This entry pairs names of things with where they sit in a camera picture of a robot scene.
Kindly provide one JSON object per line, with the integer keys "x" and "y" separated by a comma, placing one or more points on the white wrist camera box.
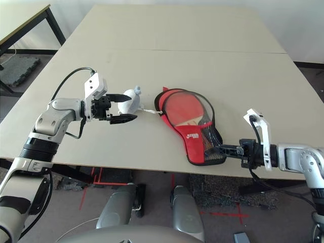
{"x": 93, "y": 86}
{"x": 263, "y": 131}

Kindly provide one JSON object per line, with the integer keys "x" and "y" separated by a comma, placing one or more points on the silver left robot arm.
{"x": 60, "y": 106}

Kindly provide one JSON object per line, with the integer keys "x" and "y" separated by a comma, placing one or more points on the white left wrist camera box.
{"x": 93, "y": 86}

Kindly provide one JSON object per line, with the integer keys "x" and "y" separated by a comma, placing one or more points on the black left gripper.
{"x": 102, "y": 107}

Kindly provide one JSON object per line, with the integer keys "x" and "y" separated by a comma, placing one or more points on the grey robot right leg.
{"x": 187, "y": 215}

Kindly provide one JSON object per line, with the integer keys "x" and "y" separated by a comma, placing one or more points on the small grey floor box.
{"x": 241, "y": 238}

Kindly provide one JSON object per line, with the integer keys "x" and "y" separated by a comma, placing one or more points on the dark grey foam floor mat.
{"x": 17, "y": 71}

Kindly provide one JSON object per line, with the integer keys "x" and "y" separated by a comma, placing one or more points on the red ping-pong paddle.
{"x": 182, "y": 106}

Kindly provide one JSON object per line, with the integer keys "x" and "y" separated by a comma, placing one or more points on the dark speckled floor mat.
{"x": 215, "y": 189}

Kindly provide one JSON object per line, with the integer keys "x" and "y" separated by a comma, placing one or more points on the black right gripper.
{"x": 250, "y": 152}

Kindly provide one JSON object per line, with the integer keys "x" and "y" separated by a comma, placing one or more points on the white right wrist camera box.
{"x": 263, "y": 131}

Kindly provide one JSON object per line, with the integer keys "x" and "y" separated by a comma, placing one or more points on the grey robot leg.
{"x": 114, "y": 210}
{"x": 187, "y": 215}

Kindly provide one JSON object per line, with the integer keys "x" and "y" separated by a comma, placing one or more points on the grey robot torso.
{"x": 126, "y": 235}

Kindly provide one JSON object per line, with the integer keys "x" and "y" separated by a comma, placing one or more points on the grey robot left leg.
{"x": 114, "y": 210}

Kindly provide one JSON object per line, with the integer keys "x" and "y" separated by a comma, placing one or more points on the beige side table black frame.
{"x": 20, "y": 20}

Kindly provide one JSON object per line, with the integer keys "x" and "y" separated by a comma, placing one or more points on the red black paddle case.
{"x": 192, "y": 146}

